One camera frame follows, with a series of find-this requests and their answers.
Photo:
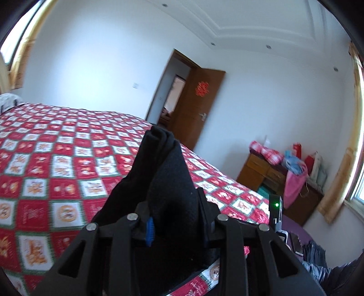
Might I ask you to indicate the white shopping bag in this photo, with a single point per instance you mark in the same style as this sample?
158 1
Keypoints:
315 169

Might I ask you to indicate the black pants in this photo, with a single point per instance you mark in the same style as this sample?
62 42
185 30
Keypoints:
159 177

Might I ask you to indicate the white patterned pillow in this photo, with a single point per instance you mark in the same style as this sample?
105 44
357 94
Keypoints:
9 101

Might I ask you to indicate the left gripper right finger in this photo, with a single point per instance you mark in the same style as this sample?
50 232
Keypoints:
253 258

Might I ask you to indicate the silver door handle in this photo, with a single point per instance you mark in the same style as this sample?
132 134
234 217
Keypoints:
203 116

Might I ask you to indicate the blue cloth item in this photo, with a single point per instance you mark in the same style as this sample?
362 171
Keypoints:
293 163

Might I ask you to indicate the smartphone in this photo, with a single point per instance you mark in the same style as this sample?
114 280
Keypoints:
296 244

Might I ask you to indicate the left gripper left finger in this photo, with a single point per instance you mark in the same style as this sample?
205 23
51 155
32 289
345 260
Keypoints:
101 260

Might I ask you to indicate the red paper door decoration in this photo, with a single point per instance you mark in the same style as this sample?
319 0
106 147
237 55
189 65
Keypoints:
202 89

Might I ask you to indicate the person's jeans leg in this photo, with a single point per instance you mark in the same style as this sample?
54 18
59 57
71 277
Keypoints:
346 279

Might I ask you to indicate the red patchwork bed cover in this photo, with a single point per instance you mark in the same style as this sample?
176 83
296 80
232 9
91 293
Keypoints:
58 166

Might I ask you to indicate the right side yellow curtain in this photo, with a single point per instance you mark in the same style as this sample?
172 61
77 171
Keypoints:
349 171

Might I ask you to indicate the brown wooden door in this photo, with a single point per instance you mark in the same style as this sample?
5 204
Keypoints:
186 123

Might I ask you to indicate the yellow curtain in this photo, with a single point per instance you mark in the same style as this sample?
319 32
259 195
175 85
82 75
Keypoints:
34 20
349 171

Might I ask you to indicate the right side window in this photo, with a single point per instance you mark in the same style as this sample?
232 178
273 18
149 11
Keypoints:
355 201

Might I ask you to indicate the wooden dresser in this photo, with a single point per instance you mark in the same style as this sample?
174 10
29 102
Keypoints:
257 172

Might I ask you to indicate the red gift bag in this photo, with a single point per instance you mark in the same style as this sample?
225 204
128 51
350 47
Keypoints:
297 150

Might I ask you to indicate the pink bag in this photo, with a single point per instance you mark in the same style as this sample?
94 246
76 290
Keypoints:
293 186

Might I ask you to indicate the red plaid cloth roll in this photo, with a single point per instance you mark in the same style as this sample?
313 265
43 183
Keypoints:
272 156

